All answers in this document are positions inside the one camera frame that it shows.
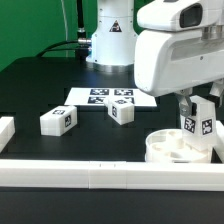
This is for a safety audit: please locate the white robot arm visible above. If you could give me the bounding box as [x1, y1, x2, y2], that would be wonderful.
[87, 0, 224, 116]

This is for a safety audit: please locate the thin white cable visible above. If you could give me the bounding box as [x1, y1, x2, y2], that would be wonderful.
[60, 0, 69, 58]

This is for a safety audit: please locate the black thick cable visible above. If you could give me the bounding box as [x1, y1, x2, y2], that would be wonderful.
[35, 40, 92, 61]

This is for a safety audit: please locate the black cable upright connector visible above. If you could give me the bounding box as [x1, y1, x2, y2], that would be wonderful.
[76, 0, 86, 38]

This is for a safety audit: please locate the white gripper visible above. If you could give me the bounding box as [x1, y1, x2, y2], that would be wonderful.
[134, 29, 224, 117]

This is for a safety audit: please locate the white paper marker sheet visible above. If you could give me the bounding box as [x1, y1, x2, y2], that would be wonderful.
[65, 87, 157, 107]

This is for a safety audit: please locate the white U-shaped fence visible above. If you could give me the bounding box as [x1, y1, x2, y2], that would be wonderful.
[0, 116, 224, 192]

